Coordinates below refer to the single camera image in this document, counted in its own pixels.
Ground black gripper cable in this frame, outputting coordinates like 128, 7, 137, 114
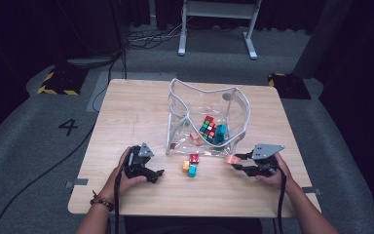
276, 165, 288, 234
112, 164, 124, 234

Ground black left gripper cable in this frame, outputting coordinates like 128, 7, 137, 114
112, 164, 124, 234

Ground bundle of floor cables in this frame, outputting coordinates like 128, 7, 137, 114
126, 23, 184, 50

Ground multicoloured puzzle cube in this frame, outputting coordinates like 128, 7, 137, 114
199, 120, 218, 144

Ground salmon toy block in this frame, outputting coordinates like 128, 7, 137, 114
189, 131, 203, 144

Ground black yellow striped base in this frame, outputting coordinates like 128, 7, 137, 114
267, 72, 312, 100
37, 66, 89, 97

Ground white keyboard stand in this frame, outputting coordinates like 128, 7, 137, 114
177, 0, 263, 60

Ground clear plastic bag white trim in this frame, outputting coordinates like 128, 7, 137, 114
165, 77, 251, 159

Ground person's right hand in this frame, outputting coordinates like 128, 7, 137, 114
255, 154, 293, 193

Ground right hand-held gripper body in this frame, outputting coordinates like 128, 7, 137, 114
251, 143, 285, 178

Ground long black floor cable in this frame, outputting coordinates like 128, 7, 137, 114
0, 48, 128, 234

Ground beaded bracelet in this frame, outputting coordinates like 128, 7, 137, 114
90, 189, 115, 212

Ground grey stand base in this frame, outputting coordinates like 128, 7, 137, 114
66, 57, 123, 70

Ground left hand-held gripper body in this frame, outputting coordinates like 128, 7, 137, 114
124, 141, 156, 175

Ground grey tape strip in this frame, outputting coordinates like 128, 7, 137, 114
65, 177, 90, 189
301, 186, 322, 197

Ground pink toy block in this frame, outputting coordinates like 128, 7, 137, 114
224, 153, 242, 166

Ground person's dark clothing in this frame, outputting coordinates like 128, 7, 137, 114
125, 216, 264, 234

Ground person's left hand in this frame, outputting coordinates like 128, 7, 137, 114
101, 146, 148, 200

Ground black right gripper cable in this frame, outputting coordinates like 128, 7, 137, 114
276, 165, 288, 234

